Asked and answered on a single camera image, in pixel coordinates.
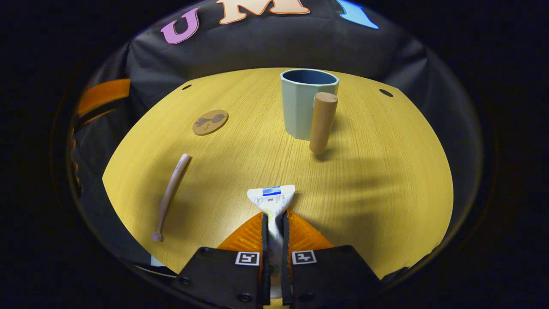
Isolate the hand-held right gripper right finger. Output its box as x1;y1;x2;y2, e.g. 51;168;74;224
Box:
281;209;384;309

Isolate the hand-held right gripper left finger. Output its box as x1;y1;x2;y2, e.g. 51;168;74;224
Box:
172;211;271;309

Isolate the white toothpaste tube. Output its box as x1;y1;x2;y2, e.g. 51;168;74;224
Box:
247;185;296;299

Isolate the round brown coaster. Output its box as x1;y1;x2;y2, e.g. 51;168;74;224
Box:
192;109;229;136

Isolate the pink toothbrush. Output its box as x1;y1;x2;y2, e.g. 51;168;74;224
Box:
151;153;191;242

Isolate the pale green cup wooden handle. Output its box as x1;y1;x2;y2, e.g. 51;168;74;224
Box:
281;69;340;155

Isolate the black backdrop cloth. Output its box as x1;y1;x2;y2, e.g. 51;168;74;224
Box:
69;0;483;275

